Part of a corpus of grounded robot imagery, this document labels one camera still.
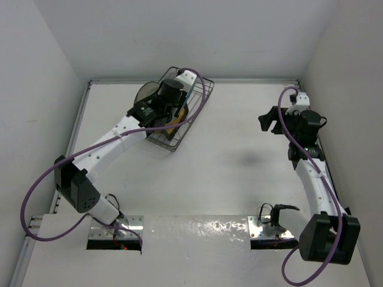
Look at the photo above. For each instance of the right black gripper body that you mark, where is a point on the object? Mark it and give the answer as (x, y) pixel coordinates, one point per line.
(289, 121)

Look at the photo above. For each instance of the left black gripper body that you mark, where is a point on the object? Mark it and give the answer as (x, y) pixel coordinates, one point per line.
(169, 113)

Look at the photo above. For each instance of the beige tree pattern plate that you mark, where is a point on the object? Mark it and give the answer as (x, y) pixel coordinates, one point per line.
(146, 90)

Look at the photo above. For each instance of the teal scalloped plate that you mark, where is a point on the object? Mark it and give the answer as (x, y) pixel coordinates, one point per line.
(188, 95)

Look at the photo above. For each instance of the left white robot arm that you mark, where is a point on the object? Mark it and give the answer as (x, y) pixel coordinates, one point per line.
(75, 179)

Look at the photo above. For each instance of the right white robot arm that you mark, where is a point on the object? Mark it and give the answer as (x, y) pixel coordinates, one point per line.
(329, 225)

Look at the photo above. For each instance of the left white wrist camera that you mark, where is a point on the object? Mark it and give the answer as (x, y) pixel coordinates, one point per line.
(187, 78)

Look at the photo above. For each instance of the black wire dish rack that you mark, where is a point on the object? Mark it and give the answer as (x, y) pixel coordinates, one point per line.
(170, 139)

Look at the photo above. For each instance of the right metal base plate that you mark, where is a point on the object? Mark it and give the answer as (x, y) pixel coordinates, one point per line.
(260, 229)

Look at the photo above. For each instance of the metal base plate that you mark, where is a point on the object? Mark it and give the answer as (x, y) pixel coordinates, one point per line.
(260, 229)
(126, 228)

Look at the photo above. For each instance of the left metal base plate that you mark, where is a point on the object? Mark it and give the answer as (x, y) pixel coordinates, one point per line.
(126, 228)

